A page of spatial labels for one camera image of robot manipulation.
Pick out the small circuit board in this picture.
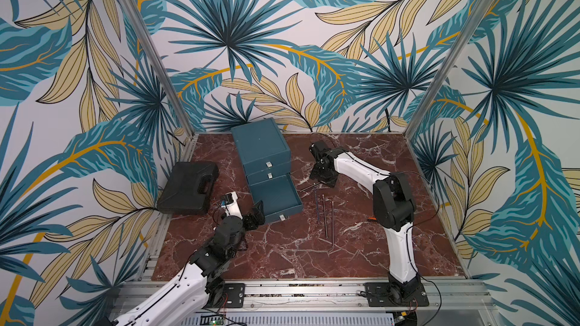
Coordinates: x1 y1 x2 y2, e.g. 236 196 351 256
199 314 226 326

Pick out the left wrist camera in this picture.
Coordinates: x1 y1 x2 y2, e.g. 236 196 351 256
220 192 243 220

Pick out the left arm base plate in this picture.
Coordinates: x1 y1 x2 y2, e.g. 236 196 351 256
214 283 246 309

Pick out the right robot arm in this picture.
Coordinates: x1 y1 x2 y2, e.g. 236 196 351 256
309 141 421 303

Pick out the dark pencil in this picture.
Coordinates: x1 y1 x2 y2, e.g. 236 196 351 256
299 182 323 192

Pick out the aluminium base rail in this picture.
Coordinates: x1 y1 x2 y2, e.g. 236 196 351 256
103 279 499 326

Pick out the brown pencil right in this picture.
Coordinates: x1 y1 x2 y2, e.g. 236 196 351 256
322 195 329 239

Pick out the teal drawer cabinet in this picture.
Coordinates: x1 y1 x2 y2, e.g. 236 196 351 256
231 118 292 185

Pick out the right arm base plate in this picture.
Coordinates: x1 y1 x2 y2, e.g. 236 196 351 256
360 282 430 309

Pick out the teal bottom drawer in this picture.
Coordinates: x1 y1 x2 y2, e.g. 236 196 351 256
249 174 304 224

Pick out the black plastic case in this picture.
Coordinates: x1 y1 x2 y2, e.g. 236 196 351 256
157 161 219 215

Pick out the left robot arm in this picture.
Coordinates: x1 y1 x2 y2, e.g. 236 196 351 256
96 201 265 325

